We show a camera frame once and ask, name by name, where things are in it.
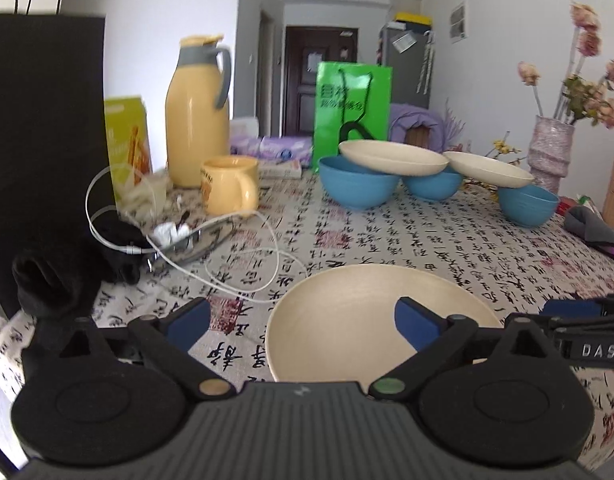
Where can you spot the blue bowl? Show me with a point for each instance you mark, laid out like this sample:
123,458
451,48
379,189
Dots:
432,186
529,206
354,185

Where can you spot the black cloth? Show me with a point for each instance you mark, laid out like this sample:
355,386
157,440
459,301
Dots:
62,270

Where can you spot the printed tablecloth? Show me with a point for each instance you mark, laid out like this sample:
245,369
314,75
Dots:
387,240

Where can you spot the purple jacket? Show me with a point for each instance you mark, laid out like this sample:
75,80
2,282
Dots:
422,117

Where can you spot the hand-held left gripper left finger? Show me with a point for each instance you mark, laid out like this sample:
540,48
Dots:
189,322

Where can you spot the wooden chair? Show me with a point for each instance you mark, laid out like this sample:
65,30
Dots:
418,137

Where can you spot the grey cloth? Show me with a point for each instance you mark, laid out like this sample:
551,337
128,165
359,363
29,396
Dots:
587,225

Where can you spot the yellow-green snack box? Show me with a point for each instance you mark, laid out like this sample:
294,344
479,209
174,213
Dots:
129,145

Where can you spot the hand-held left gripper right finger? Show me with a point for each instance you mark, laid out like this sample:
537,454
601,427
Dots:
414,322

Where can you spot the yellow box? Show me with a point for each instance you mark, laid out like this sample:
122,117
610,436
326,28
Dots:
413,18

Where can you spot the grey fridge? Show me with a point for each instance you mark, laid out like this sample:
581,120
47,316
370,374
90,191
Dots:
407,70

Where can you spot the purple tissue packets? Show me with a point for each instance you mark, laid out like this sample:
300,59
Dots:
282,147

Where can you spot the dried pink roses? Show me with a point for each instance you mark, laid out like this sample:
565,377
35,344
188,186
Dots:
589,95

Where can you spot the white wall panel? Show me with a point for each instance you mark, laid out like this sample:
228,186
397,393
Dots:
458,21

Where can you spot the pink textured vase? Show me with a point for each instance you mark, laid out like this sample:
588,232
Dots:
552,152

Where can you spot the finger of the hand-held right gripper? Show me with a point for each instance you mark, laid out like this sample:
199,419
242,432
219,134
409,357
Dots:
572,307

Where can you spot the black paper bag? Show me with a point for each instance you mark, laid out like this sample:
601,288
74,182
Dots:
42,135

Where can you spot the clear plastic wrapper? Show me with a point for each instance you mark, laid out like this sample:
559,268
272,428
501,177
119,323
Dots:
144,195

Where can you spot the flat white box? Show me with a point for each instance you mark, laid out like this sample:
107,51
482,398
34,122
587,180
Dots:
282,170

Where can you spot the yellow flower branch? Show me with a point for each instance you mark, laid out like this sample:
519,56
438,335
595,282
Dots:
504,150

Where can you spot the yellow thermos jug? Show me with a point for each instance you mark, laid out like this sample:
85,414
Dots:
194,125

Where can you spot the yellow mug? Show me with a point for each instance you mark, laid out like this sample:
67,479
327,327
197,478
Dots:
227,187

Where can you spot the dark brown door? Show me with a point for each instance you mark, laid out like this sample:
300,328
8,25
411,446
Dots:
307,80

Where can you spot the folded umbrella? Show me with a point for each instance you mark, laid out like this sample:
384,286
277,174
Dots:
427,60

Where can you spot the metal-frame glasses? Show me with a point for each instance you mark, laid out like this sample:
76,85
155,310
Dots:
197,242

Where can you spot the cream plate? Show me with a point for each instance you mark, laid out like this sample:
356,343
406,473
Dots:
487,166
389,156
347,322

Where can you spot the green paper bag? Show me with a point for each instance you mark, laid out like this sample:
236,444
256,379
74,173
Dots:
352,105

